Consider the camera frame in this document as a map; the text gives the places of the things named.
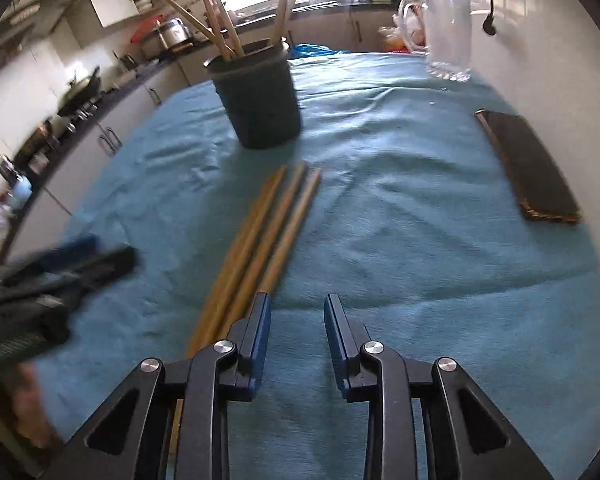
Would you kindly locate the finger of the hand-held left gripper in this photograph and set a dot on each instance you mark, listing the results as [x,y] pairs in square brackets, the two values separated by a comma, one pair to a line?
[95,272]
[60,260]

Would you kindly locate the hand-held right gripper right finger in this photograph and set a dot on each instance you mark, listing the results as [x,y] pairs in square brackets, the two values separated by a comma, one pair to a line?
[334,345]

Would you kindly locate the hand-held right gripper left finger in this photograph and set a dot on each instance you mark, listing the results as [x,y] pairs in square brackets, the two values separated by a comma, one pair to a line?
[262,335]

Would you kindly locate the dark grey perforated utensil holder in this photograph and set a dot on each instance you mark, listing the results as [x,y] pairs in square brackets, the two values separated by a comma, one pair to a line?
[260,100]

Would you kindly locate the person's left hand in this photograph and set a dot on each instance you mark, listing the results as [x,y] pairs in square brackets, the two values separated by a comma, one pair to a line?
[30,405]

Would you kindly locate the white lower kitchen cabinets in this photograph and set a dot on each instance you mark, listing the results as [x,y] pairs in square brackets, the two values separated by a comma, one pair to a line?
[80,160]

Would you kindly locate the blue terry table cloth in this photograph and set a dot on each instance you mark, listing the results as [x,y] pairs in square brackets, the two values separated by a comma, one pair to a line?
[405,260]

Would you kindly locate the gas stove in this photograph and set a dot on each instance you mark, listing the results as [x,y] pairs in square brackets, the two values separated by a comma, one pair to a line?
[80,110]

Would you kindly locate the black wok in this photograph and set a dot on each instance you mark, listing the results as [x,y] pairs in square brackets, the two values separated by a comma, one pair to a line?
[82,90]

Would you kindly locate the black kitchen countertop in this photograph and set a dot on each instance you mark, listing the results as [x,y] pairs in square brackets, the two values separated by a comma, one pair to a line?
[130,81]

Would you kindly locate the red lid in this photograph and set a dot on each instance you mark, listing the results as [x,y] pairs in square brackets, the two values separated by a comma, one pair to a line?
[145,27]

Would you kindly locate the silver rice cooker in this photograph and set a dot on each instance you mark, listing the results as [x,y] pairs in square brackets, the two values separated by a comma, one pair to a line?
[167,35]

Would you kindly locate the open upper kitchen cabinet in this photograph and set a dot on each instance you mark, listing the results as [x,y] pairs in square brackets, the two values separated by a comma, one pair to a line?
[115,7]

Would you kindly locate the black smartphone in brown case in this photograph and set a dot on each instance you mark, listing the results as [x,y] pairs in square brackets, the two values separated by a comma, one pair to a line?
[530,170]

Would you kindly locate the blue plastic bag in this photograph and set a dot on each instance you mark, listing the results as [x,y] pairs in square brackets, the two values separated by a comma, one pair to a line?
[312,50]

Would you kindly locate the orange plastic bag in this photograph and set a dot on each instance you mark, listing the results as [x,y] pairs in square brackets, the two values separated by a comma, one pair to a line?
[397,35]

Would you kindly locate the clear glass pitcher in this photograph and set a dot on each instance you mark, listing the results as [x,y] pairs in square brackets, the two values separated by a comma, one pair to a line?
[447,35]

